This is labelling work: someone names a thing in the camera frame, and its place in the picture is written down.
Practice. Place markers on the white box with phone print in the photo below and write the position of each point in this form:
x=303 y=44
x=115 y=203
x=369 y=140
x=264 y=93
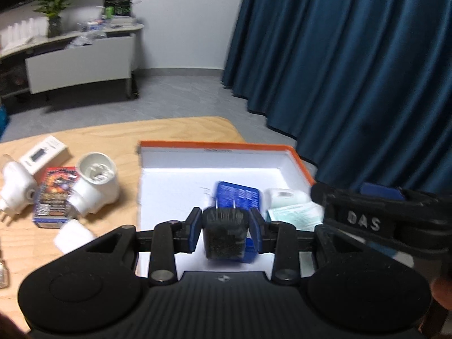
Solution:
x=46 y=152

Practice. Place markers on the white cabinet drawer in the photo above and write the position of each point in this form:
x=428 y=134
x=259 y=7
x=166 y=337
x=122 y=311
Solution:
x=77 y=63

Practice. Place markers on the long tv cabinet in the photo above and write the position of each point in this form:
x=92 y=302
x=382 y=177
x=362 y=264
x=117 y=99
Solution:
x=136 y=49

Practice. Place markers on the white cube usb charger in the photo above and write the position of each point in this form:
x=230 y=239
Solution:
x=72 y=238

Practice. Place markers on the person's right hand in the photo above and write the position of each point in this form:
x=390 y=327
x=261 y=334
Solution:
x=443 y=291

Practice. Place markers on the dark blue curtain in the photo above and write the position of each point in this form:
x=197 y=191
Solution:
x=335 y=70

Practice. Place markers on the black power adapter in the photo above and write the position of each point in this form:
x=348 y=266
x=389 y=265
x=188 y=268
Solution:
x=224 y=233

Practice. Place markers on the teal green box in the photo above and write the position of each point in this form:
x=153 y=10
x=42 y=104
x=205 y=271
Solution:
x=293 y=215

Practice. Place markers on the colourful card game box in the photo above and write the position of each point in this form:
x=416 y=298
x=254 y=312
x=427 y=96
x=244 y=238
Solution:
x=54 y=194

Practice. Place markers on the white plug adapter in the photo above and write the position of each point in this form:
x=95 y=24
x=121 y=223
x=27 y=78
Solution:
x=16 y=190

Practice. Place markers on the white lamp socket adapter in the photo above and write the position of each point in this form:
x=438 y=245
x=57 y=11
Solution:
x=95 y=183

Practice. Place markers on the blue printed box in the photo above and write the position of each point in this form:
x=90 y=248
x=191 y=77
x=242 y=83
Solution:
x=240 y=194

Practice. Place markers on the potted plant in dark vase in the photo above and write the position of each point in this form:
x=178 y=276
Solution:
x=54 y=24

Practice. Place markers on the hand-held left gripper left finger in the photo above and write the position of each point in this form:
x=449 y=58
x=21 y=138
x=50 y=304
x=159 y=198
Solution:
x=193 y=231

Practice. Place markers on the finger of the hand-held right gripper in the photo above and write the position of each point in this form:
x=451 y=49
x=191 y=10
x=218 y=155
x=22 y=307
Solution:
x=379 y=190

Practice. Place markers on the orange and white cardboard box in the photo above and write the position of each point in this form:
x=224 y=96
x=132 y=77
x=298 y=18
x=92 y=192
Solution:
x=169 y=183

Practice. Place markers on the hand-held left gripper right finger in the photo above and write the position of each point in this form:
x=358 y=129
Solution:
x=255 y=231

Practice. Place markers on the white router with antennas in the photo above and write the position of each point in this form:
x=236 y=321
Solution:
x=21 y=32

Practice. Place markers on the black and green box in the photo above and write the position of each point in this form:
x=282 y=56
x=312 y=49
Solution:
x=118 y=6

